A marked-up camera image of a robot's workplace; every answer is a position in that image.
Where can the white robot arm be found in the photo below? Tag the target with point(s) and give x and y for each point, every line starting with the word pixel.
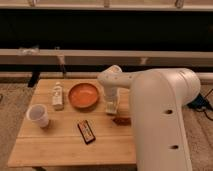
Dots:
pixel 156 98

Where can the blue object on floor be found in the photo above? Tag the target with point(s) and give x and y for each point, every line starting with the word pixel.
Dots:
pixel 199 102

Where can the dark snack bar packet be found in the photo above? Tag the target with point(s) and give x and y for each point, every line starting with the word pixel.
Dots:
pixel 86 132

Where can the orange ceramic bowl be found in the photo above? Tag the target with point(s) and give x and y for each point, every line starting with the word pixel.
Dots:
pixel 83 95

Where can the white sponge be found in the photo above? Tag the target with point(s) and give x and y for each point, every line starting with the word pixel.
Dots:
pixel 111 108

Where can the white plastic bottle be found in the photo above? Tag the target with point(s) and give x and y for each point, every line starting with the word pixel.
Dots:
pixel 57 96

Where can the wooden table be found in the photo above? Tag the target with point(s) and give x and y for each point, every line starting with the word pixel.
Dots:
pixel 61 144

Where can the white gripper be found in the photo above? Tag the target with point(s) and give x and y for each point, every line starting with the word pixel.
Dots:
pixel 111 95

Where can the white plastic cup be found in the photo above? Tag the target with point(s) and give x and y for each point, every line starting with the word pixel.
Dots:
pixel 37 114

